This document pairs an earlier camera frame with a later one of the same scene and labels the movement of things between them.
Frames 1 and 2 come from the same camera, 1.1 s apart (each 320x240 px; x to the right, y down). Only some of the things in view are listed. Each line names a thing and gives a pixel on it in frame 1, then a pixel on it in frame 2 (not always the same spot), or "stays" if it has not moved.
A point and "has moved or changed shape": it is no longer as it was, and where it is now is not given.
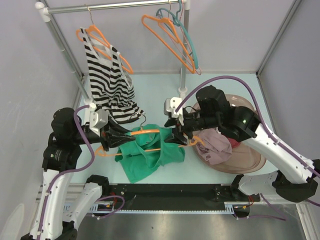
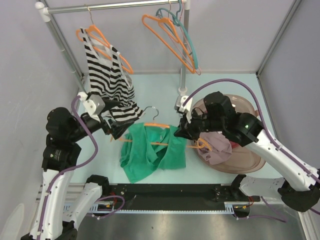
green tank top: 150,149 has moved or changed shape
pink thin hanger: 199,73 stays
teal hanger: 177,21 stays
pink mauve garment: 216,148 stays
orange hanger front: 102,152 → 149,121
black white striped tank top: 112,89 stays
